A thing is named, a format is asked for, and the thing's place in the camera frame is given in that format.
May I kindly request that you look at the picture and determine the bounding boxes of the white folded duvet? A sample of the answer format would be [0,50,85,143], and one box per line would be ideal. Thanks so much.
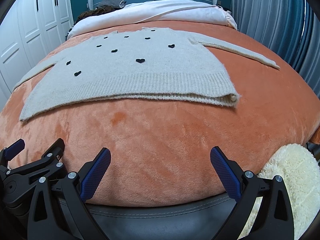
[67,0,237,39]

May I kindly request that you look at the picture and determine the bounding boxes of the dark clothes pile on bed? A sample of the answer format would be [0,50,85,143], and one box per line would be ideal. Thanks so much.
[74,0,126,24]

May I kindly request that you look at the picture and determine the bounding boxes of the blue-grey window curtain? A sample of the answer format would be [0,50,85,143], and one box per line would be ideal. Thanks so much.
[231,0,319,95]

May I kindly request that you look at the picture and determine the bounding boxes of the orange plush bed blanket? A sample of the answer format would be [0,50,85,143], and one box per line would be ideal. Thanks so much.
[1,21,319,206]

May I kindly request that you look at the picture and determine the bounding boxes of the white wardrobe with red stickers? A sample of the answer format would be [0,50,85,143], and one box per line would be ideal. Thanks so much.
[1,0,74,107]

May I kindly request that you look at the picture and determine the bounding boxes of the beige knit sweater black hearts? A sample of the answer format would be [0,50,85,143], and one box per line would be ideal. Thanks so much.
[20,28,277,121]

